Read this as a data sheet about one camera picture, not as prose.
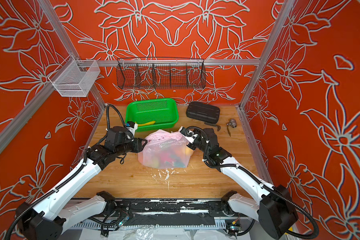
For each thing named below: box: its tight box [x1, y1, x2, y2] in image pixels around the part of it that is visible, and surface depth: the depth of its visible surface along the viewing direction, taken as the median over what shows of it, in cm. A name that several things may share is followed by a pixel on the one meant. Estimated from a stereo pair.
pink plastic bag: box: [138, 129, 194, 169], surface depth 80 cm
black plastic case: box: [185, 101, 221, 124], surface depth 109 cm
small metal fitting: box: [226, 118, 237, 128], surface depth 108 cm
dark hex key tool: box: [204, 122, 221, 132], surface depth 109 cm
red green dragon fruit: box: [159, 148, 185, 168], surface depth 84 cm
